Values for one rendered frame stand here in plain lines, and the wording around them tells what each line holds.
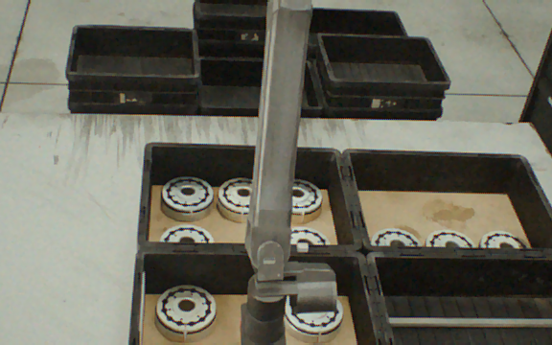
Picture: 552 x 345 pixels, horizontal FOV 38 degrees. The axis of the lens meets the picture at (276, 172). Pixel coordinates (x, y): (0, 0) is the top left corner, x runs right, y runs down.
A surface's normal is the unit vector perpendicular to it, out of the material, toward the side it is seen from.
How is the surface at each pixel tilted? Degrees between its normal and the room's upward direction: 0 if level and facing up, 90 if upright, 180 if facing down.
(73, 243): 0
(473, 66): 0
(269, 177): 57
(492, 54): 0
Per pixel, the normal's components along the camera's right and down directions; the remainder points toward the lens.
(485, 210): 0.10, -0.77
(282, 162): 0.20, 0.17
